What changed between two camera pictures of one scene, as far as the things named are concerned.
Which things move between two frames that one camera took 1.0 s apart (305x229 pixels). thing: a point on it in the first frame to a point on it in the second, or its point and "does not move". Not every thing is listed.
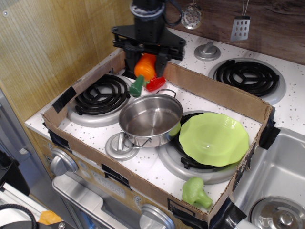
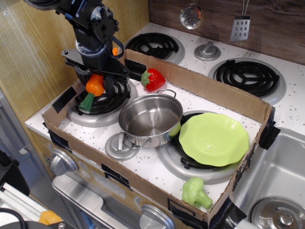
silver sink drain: x=276 y=212 does not move
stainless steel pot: x=154 y=117 does not move
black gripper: x=148 y=35 to x=101 y=64
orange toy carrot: x=145 y=70 to x=95 y=86
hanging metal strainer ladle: x=192 y=16 does not move
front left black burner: x=102 y=94 does not move
